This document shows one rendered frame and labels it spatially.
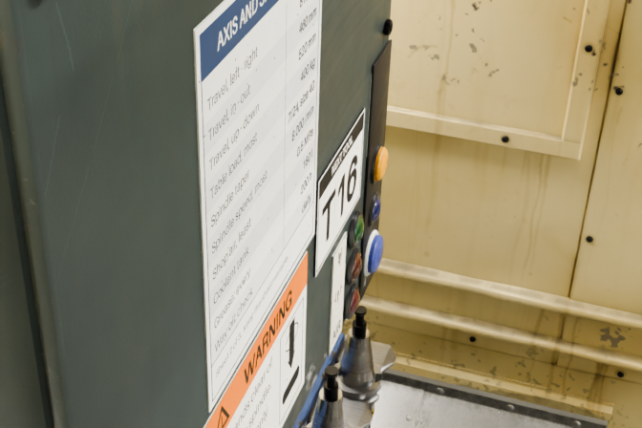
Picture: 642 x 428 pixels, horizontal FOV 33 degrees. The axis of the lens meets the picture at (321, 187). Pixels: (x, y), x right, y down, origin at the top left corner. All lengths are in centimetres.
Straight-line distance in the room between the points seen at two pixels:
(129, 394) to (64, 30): 16
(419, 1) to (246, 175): 101
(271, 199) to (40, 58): 25
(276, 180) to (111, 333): 18
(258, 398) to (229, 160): 18
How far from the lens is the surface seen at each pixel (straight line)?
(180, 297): 46
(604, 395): 181
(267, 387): 62
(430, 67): 153
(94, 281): 38
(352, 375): 130
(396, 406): 185
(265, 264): 56
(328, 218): 67
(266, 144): 52
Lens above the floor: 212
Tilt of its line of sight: 33 degrees down
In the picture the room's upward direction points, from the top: 2 degrees clockwise
